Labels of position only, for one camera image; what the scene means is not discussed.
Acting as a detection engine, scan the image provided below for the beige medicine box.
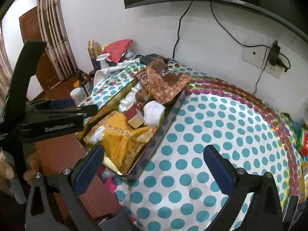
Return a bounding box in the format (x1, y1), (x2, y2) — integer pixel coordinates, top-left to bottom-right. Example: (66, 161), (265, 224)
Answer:
(125, 103), (145, 129)

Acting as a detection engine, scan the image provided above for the white sock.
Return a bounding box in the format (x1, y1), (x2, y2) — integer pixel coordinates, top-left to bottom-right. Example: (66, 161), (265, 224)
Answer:
(143, 101), (166, 128)

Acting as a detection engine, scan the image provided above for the person's left hand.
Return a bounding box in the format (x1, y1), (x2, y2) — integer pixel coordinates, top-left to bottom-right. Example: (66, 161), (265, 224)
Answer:
(1, 150), (40, 197)

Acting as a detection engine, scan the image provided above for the white plastic jar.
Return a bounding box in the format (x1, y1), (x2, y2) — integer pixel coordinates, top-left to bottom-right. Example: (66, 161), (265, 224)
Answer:
(70, 88), (87, 106)

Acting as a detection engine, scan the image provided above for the red green medicine box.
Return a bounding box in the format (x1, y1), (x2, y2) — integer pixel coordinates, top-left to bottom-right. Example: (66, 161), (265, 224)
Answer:
(295, 127), (308, 157)

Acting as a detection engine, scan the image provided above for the polka dot cloth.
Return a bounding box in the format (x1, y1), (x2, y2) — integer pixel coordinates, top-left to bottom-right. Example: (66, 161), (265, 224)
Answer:
(79, 58), (301, 231)

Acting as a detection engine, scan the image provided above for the yellow snack bag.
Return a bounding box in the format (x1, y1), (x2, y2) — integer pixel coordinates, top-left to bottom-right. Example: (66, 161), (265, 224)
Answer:
(84, 110), (157, 174)

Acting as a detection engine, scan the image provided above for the wooden door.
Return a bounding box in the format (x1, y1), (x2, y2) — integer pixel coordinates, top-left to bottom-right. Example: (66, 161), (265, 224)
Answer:
(19, 7), (60, 91)

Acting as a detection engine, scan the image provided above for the white spray bottle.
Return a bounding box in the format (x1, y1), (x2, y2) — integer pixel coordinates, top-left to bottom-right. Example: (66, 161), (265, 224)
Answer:
(96, 53), (110, 69)

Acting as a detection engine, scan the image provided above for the dark metal tin box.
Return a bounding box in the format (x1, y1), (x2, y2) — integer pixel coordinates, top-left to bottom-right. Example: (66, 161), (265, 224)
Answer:
(76, 79), (186, 180)

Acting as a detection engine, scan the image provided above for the brown curtain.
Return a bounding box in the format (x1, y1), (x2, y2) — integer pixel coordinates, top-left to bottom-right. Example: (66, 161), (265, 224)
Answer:
(37, 0), (77, 81)

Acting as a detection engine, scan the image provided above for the red paper bag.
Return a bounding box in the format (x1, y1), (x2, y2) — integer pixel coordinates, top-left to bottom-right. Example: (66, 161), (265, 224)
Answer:
(102, 39), (133, 63)

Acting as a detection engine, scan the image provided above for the brown round ball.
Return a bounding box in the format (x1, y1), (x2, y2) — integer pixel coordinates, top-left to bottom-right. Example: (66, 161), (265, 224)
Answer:
(135, 89), (151, 103)

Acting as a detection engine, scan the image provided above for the black phone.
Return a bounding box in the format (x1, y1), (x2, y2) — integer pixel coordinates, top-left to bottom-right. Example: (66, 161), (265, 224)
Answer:
(139, 54), (159, 65)

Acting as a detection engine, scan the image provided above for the brown patterned tin lid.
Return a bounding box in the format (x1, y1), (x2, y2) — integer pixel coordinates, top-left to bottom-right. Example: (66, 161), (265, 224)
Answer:
(136, 56), (192, 104)

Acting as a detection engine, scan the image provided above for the black power adapter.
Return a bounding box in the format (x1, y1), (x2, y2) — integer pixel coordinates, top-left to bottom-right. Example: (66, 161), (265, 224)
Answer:
(267, 40), (280, 66)

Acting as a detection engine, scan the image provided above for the black power cable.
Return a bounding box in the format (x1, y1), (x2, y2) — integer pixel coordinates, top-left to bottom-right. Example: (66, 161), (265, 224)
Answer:
(252, 62), (270, 95)

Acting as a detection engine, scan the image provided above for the white wall socket plate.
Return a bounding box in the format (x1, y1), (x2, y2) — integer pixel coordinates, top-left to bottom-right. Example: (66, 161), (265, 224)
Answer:
(242, 38), (284, 79)

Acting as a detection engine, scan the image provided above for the thin black wall cable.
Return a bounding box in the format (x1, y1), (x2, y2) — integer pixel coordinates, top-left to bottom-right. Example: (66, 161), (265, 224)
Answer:
(172, 0), (194, 59)

